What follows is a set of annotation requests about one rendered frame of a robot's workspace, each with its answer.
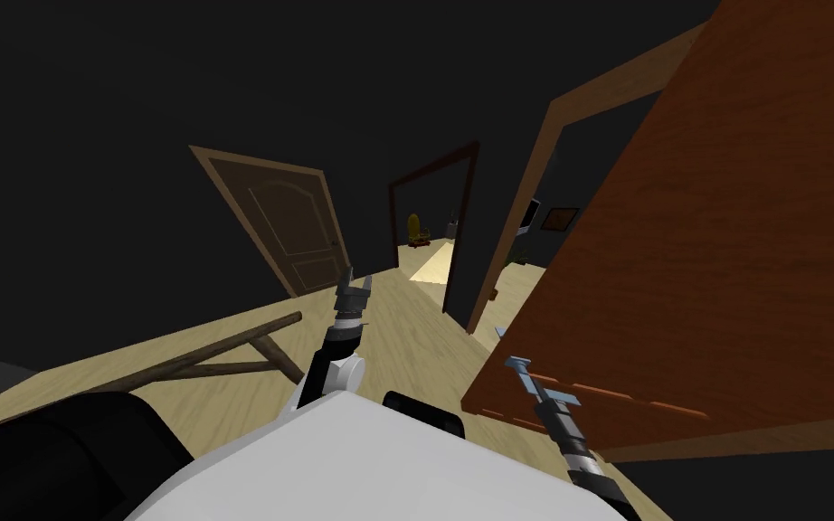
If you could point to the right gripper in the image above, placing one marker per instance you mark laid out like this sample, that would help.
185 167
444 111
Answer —
559 405

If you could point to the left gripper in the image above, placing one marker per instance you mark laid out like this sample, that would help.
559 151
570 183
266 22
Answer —
351 302

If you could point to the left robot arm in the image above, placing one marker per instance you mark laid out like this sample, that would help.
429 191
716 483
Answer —
341 373

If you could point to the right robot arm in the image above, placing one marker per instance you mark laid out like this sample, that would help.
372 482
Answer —
582 456

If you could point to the yellow chair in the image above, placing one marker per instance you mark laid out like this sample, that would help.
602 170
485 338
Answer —
415 228

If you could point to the dark brown panelled door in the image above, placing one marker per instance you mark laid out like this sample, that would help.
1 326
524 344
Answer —
290 224

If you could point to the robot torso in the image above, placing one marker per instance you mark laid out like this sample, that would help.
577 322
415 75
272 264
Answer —
359 470

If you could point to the red-brown door leaf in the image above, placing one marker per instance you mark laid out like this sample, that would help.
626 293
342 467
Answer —
714 253

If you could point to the dark framed wall picture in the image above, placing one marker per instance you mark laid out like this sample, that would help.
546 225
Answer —
559 218

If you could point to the black wall screen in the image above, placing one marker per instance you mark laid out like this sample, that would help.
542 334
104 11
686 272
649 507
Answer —
530 215

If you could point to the brown wooden frame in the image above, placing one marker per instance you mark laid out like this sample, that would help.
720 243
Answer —
193 362

